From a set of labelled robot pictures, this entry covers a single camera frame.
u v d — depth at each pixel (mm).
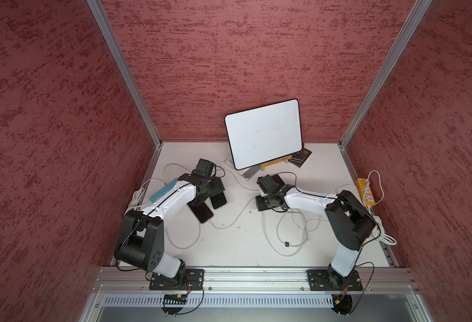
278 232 870
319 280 725
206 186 672
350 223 481
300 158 1106
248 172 1065
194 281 736
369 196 950
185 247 830
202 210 970
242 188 1006
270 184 739
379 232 467
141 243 431
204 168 696
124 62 853
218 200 847
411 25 742
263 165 1041
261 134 1002
